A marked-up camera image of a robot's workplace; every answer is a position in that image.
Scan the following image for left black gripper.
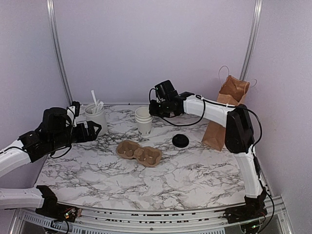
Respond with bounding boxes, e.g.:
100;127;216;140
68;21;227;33
50;120;101;151

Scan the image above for black plastic cup lid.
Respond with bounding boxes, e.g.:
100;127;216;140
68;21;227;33
172;134;189;148

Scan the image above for white paper cup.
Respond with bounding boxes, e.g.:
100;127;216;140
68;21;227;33
135;106;152;120

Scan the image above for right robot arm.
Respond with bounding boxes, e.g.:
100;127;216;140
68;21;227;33
149;88;269;223

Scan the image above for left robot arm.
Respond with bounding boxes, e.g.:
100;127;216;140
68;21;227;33
0;101;102;222

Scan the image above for white cylindrical straw holder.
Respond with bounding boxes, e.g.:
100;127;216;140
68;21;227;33
84;103;108;137

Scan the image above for stacked white paper cups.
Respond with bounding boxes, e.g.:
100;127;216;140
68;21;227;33
135;116;153;136

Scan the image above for short white wrapped straw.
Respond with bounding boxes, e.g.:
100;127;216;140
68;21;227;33
91;100;104;114

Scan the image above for tall white wrapped straw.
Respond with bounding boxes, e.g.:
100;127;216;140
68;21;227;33
91;90;98;106

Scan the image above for brown cardboard cup carrier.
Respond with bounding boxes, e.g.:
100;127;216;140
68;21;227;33
116;140;162;167

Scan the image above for brown paper bag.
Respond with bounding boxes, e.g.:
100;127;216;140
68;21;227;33
201;65;258;151

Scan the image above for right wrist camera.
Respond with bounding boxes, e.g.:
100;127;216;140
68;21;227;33
155;80;178;101

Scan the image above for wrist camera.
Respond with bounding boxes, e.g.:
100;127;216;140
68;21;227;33
155;80;178;101
67;101;80;118

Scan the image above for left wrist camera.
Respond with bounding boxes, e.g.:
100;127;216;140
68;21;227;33
67;101;80;118

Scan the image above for right aluminium frame post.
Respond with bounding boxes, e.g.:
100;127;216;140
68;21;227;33
239;0;263;80

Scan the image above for aluminium frame post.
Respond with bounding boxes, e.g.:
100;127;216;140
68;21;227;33
46;0;73;104
239;0;263;80

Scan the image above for left aluminium frame post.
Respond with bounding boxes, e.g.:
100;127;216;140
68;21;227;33
46;0;73;104

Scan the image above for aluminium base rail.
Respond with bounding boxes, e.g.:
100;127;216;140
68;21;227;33
9;196;293;234

